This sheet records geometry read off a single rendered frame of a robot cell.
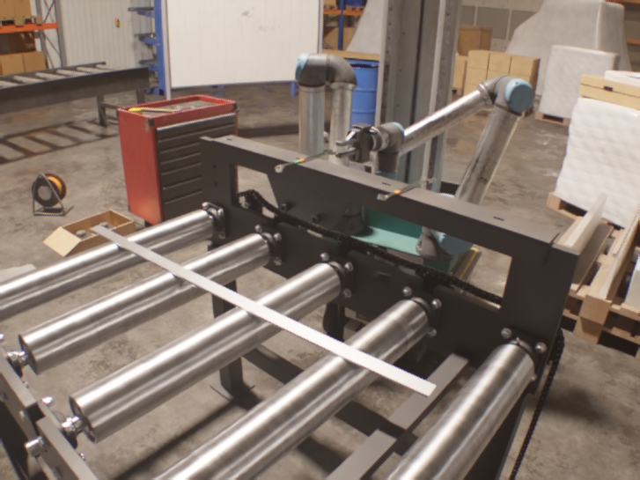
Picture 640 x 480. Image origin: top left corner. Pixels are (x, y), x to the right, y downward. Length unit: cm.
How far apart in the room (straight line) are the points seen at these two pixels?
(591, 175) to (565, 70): 487
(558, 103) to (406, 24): 724
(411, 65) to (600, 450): 190
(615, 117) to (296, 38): 367
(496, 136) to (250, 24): 441
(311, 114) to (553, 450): 178
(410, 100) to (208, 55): 384
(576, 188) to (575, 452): 288
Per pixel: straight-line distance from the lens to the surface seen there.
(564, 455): 233
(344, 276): 148
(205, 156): 187
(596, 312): 296
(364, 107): 683
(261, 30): 604
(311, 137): 223
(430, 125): 203
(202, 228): 180
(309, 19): 625
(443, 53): 224
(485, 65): 959
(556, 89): 943
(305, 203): 153
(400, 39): 235
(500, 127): 197
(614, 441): 250
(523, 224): 123
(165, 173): 344
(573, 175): 476
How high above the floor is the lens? 162
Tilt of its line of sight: 27 degrees down
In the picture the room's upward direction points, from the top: 3 degrees clockwise
